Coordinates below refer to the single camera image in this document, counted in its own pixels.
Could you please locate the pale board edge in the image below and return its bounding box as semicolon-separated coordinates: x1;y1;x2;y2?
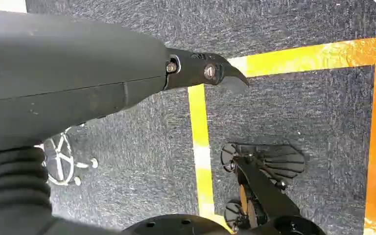
0;0;28;14

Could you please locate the robot left arm ribbed sleeve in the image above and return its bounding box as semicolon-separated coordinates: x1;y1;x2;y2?
0;146;125;235

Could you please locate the yellow floor tape strip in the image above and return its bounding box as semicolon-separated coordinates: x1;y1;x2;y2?
227;37;376;78
187;83;235;235

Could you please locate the white wheeled chair base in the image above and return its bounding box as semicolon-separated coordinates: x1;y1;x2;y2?
34;122;99;187

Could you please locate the black round robot body part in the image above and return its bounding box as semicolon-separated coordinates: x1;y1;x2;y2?
121;213;232;235

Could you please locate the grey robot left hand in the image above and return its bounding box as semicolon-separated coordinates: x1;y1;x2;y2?
0;9;250;155

